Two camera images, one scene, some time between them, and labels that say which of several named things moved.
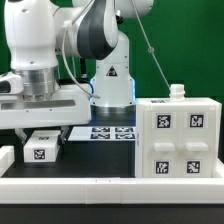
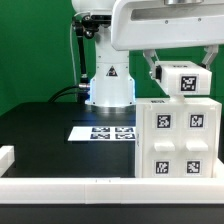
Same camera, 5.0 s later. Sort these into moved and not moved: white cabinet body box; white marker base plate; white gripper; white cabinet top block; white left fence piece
Moved: white cabinet top block; white gripper
Not moved: white left fence piece; white marker base plate; white cabinet body box
